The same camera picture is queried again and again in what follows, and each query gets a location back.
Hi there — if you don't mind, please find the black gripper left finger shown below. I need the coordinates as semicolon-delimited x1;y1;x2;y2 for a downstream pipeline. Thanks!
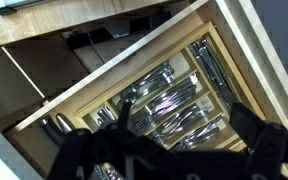
46;99;172;180

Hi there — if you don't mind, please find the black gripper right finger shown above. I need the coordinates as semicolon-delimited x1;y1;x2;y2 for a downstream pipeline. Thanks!
229;101;288;180

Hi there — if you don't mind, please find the small steel utensil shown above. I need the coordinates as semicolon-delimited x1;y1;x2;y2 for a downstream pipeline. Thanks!
95;104;117;127

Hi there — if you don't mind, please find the steel spoon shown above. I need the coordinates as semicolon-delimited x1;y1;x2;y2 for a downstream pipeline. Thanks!
118;61;176;104

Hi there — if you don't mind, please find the steel table knife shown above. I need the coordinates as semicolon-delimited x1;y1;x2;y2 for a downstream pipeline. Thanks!
188;41;233;113
200;38;240;104

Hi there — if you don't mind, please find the silver forks pile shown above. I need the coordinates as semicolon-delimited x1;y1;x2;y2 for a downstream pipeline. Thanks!
130;74;198;134

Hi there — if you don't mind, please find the wooden cutlery organizer tray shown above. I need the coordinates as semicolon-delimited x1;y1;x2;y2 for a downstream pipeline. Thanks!
73;21;267;153

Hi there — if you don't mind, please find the light wooden board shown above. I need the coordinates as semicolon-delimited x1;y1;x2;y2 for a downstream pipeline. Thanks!
0;0;172;48

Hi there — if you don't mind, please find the black device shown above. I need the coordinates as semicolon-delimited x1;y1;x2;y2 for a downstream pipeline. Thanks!
0;0;18;16

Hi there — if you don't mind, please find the grey handle utensil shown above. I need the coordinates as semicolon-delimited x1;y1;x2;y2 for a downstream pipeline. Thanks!
55;113;76;134

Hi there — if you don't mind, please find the black handle utensil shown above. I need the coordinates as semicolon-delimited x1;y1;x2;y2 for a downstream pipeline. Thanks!
38;116;67;148

